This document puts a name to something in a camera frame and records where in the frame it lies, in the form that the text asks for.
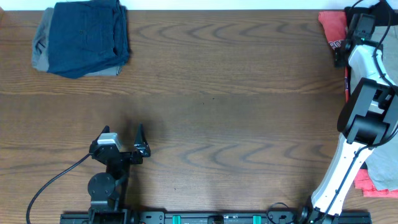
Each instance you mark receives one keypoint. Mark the folded navy blue shorts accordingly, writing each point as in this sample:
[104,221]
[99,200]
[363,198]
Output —
[87,37]

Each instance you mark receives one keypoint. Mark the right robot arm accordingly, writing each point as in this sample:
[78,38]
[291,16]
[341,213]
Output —
[367,121]

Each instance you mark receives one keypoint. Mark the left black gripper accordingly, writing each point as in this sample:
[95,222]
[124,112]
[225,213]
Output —
[125,154]

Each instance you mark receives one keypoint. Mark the red printed t-shirt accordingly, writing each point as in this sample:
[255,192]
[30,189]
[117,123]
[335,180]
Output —
[334,25]

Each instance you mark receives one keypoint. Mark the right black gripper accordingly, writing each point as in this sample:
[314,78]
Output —
[340,56]

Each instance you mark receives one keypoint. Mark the black t-shirt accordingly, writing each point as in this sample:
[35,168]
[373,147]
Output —
[382,12]

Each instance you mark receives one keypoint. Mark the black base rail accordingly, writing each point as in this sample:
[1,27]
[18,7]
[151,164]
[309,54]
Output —
[180,218]

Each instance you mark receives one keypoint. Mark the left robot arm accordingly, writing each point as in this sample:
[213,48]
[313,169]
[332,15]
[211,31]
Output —
[106,188]

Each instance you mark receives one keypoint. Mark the folded grey garment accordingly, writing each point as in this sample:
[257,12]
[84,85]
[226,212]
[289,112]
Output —
[40,43]

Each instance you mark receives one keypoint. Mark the khaki green shorts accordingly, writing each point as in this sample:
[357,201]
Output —
[382,163]

